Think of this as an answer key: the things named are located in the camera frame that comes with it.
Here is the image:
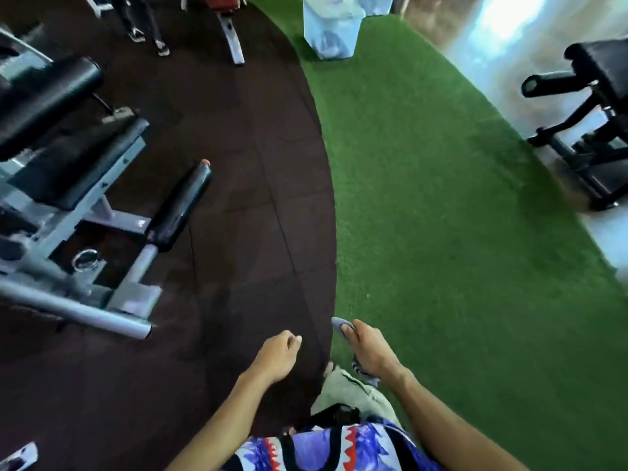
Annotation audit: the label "person's right hand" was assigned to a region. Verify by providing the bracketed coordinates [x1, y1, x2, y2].
[341, 318, 411, 386]

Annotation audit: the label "white patterned object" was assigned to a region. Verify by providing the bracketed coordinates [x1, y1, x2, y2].
[0, 441, 39, 471]

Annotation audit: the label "black waist pouch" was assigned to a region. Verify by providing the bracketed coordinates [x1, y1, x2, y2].
[294, 404, 362, 432]

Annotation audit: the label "olive green trousers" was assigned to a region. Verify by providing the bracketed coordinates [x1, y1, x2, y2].
[311, 365, 403, 430]

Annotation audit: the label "green artificial turf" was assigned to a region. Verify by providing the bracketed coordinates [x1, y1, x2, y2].
[245, 0, 628, 471]

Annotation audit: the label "translucent blue bin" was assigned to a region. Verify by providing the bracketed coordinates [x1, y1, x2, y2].
[357, 0, 396, 17]
[300, 0, 368, 61]

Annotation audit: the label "white bench leg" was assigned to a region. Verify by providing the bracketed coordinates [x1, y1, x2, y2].
[217, 10, 246, 66]

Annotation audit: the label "black machine frame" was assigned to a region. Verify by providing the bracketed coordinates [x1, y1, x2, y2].
[521, 71, 628, 212]

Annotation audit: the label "black padded backrest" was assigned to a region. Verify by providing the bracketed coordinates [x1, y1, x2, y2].
[0, 55, 105, 162]

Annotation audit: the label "grey cleaning cloth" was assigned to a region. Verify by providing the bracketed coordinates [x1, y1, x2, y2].
[331, 316, 381, 388]

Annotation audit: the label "person's right forearm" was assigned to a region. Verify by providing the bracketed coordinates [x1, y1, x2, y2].
[390, 370, 531, 471]

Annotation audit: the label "person's left hand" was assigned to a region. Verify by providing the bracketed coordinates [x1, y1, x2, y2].
[245, 330, 304, 387]

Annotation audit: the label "purple patterned shirt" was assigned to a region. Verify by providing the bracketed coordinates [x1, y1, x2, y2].
[230, 420, 445, 471]

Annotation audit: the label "black roller pad orange cap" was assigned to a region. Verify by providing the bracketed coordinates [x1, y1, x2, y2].
[145, 159, 213, 254]

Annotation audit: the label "person's left forearm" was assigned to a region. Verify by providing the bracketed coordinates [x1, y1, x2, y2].
[166, 370, 275, 471]

